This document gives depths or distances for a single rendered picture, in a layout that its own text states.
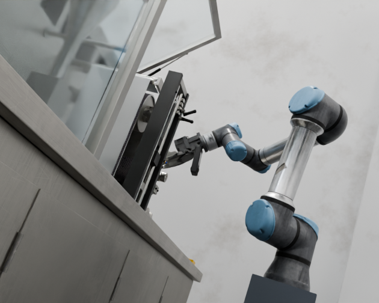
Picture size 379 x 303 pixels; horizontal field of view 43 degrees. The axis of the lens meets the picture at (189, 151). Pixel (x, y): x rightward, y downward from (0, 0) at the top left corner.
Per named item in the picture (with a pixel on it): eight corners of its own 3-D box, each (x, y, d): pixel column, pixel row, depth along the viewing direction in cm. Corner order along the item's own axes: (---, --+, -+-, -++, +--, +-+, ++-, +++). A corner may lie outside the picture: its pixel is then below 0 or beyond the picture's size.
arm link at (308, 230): (319, 266, 154) (329, 226, 158) (291, 252, 147) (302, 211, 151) (291, 261, 164) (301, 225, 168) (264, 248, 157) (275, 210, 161)
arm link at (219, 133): (240, 127, 190) (234, 117, 197) (215, 137, 190) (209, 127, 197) (245, 142, 195) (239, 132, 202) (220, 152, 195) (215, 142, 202)
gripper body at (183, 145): (175, 147, 202) (201, 136, 202) (182, 165, 198) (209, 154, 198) (172, 140, 195) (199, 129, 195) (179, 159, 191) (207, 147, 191)
